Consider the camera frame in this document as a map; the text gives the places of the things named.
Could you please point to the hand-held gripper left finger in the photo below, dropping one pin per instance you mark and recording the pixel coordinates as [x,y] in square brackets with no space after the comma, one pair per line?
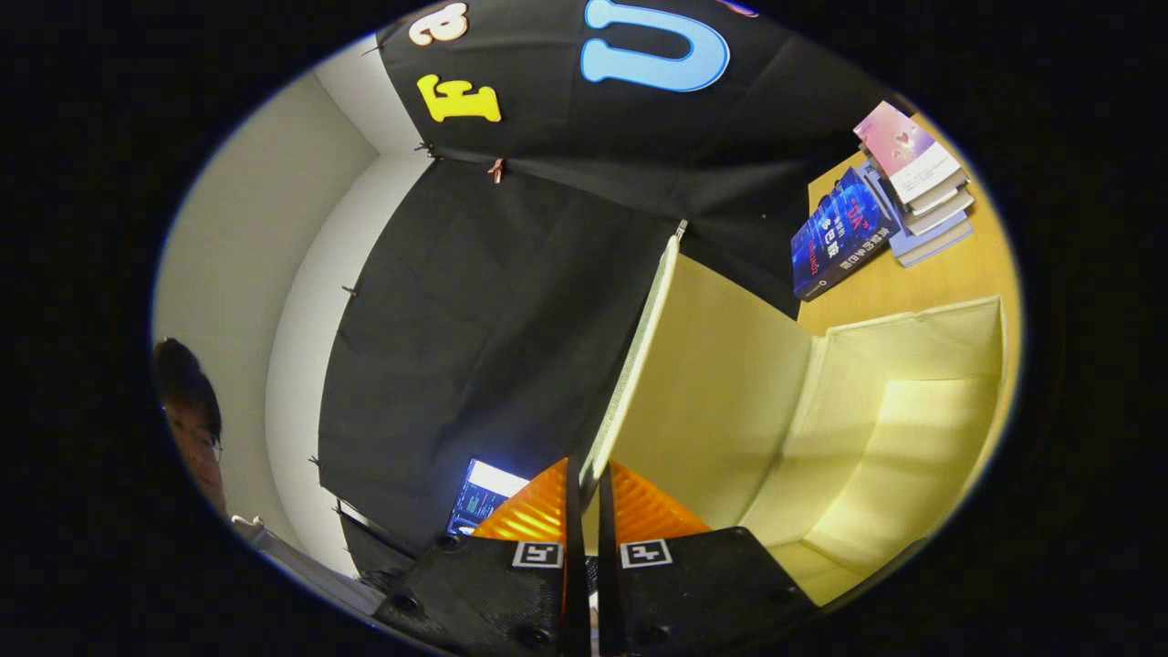
[575,547]

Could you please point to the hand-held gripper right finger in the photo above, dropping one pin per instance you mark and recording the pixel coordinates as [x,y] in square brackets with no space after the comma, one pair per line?
[607,547]

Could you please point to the green fabric storage box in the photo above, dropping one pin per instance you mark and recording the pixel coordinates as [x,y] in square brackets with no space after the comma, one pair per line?
[712,383]

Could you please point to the lit computer screen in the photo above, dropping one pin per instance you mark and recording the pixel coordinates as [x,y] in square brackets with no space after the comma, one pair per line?
[484,493]

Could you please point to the wooden clothespin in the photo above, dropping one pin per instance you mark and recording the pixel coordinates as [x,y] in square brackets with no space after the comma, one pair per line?
[496,170]

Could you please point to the dark blue book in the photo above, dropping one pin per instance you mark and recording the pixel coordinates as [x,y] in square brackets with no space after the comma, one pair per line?
[839,233]

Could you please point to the person's head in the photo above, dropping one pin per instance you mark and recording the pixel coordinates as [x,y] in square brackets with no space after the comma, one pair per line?
[187,401]

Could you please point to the pale blue cover book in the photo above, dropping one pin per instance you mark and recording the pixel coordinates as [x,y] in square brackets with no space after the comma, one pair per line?
[935,246]

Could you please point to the grey cover book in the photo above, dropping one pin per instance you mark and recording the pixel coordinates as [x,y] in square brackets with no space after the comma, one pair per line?
[944,212]

